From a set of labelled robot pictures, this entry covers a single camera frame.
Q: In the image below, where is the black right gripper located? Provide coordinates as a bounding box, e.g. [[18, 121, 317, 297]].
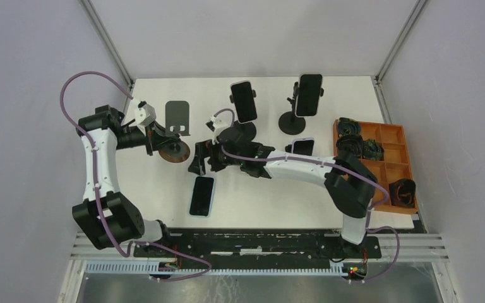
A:
[[189, 138, 244, 175]]

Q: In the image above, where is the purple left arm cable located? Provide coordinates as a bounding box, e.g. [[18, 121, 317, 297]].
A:
[[60, 71, 213, 283]]

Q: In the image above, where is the wooden-base black plate stand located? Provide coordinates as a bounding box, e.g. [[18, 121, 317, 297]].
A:
[[159, 100, 191, 163]]

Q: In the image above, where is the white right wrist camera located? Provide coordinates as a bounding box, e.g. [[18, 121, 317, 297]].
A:
[[206, 108, 236, 144]]

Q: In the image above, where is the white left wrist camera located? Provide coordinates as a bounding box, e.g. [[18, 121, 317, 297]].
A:
[[133, 101, 157, 127]]

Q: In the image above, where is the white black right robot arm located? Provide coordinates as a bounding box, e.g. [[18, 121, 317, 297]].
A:
[[188, 127, 382, 258]]

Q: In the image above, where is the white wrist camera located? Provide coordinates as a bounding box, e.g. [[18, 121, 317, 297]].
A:
[[206, 108, 236, 144], [133, 101, 157, 127]]

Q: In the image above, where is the phone with purple case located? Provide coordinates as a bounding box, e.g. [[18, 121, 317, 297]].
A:
[[291, 138, 314, 156]]

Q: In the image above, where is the phone with light blue case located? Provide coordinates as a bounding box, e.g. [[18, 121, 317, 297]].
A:
[[189, 176, 215, 217]]

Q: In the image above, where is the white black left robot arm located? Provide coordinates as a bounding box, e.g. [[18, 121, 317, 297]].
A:
[[72, 104, 190, 249]]

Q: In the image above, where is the blue yellow rolled tie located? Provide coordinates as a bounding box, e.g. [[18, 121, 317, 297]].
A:
[[337, 117, 361, 137]]

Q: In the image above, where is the white slotted cable duct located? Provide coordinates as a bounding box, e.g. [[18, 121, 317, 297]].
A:
[[85, 260, 349, 278]]

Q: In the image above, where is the dark brown rolled tie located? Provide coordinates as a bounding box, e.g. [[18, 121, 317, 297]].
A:
[[336, 134, 364, 158]]

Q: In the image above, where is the green blue rolled tie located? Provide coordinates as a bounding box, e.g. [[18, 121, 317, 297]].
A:
[[362, 139, 385, 161]]

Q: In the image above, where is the phone on middle stand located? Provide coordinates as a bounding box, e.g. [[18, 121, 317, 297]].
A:
[[230, 81, 258, 123]]

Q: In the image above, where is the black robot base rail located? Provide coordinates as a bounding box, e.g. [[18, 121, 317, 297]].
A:
[[133, 226, 382, 271]]

